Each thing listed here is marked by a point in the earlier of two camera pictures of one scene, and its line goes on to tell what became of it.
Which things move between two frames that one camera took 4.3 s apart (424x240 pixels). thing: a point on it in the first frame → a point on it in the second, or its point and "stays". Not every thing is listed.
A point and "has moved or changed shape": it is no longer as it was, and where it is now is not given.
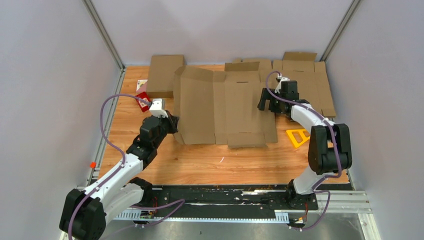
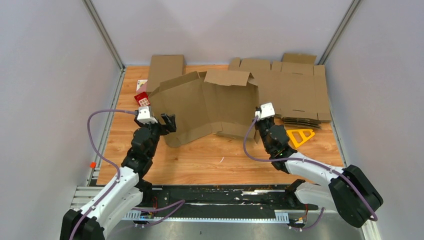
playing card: (141, 86) stays
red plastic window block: (144, 106) stays
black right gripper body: (275, 102) → (263, 126)
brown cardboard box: (221, 107) has moved or changed shape
